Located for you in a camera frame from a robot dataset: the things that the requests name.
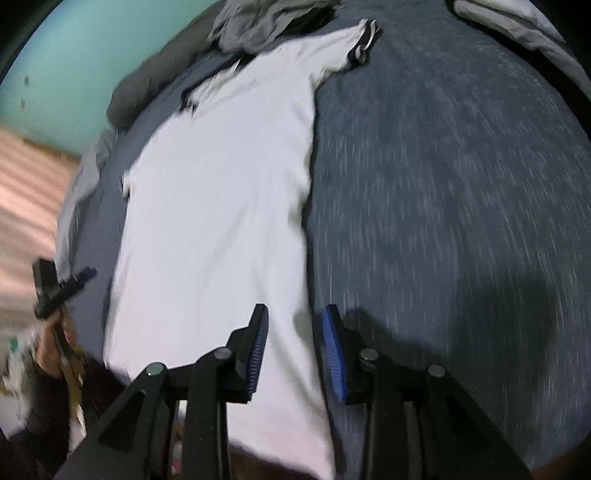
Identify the white polo shirt black collar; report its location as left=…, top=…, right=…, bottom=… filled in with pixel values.
left=103, top=19, right=377, bottom=479

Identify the folded white clothes stack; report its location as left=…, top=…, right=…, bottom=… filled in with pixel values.
left=453, top=0, right=590, bottom=98

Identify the person left hand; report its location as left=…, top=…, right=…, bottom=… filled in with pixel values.
left=35, top=310, right=77, bottom=378

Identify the light grey blanket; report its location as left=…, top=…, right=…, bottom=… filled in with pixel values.
left=54, top=130, right=117, bottom=280

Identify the pink striped curtain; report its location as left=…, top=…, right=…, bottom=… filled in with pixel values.
left=0, top=128, right=79, bottom=333

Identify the blue patterned bed sheet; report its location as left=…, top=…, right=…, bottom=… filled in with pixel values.
left=68, top=0, right=591, bottom=474

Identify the dark grey rolled duvet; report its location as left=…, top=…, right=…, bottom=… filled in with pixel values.
left=106, top=1, right=224, bottom=131

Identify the grey crumpled shirt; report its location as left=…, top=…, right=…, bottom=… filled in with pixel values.
left=208, top=0, right=339, bottom=54

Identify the black garment under grey shirt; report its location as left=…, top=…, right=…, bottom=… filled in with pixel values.
left=280, top=6, right=335, bottom=36

